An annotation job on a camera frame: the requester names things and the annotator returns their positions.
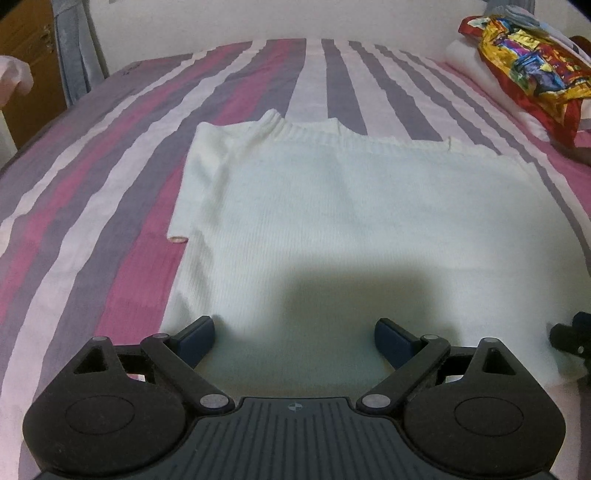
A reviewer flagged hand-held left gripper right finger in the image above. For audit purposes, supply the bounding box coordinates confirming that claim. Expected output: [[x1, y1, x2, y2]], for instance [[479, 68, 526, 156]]
[[359, 318, 519, 415]]

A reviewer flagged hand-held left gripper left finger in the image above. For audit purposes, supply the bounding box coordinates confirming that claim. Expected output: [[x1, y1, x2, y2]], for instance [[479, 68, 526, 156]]
[[69, 316, 235, 415]]

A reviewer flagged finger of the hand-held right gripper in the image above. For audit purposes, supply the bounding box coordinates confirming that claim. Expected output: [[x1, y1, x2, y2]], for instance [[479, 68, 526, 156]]
[[549, 311, 591, 359]]

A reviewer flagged white knitted sweater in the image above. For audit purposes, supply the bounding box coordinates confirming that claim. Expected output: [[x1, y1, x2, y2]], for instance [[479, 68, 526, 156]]
[[163, 109, 591, 389]]

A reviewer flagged pink grey striped bed sheet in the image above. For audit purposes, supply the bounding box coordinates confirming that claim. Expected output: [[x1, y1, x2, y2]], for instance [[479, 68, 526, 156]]
[[0, 38, 591, 480]]

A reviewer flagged white pillow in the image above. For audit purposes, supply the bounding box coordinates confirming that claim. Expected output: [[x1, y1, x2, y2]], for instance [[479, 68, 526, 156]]
[[444, 39, 557, 141]]

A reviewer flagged colourful red-edged printed cloth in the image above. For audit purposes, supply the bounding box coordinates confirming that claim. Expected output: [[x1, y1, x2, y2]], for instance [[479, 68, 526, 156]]
[[458, 7, 591, 149]]

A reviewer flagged pale pink blanket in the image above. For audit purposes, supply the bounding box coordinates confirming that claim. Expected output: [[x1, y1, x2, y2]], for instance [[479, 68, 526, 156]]
[[0, 54, 36, 112]]

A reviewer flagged blue grey curtain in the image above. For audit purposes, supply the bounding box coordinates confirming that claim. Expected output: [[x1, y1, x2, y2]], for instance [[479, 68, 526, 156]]
[[50, 0, 110, 108]]

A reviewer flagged wooden cabinet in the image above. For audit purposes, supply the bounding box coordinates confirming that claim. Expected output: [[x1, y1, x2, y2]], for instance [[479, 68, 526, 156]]
[[0, 0, 71, 151]]

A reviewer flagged pale blue printed pillow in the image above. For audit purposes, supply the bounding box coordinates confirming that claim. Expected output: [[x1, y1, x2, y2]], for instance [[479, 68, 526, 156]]
[[482, 0, 555, 26]]

